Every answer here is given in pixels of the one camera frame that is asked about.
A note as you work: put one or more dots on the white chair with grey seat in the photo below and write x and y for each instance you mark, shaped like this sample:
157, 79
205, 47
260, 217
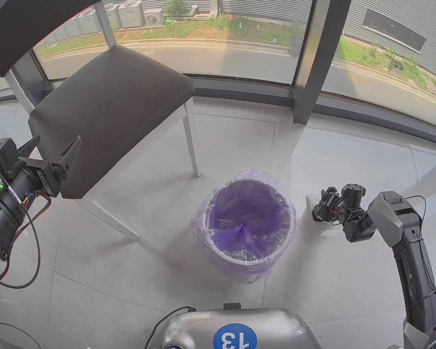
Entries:
105, 100

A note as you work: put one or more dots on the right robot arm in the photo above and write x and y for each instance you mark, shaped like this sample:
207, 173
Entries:
410, 245

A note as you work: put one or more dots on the black plastic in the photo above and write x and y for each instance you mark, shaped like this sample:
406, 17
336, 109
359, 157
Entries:
319, 213

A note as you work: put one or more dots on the purple plastic bag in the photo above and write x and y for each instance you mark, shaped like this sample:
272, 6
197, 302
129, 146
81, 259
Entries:
239, 205

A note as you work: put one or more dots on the white trash bin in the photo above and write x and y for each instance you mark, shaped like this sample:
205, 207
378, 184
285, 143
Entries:
236, 258

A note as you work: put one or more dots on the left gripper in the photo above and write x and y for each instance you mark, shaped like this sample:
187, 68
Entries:
43, 176

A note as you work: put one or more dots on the window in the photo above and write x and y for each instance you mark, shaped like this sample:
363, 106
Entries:
312, 67

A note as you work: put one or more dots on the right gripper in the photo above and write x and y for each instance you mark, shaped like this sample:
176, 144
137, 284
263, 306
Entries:
332, 204

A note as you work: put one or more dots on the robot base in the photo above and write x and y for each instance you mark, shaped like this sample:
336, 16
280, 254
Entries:
276, 325

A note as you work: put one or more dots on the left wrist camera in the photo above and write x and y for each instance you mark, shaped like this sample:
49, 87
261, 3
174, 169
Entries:
3, 156

